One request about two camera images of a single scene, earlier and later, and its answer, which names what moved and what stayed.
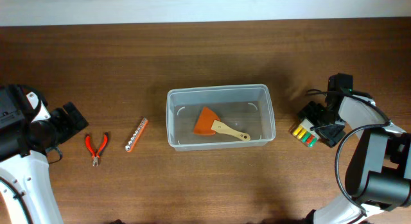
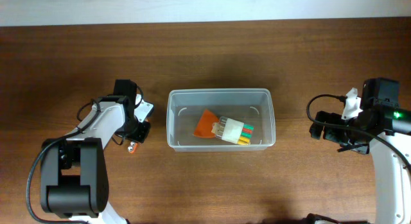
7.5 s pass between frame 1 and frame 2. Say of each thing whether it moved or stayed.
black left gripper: moved
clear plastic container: stayed
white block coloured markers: moved
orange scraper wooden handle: stayed
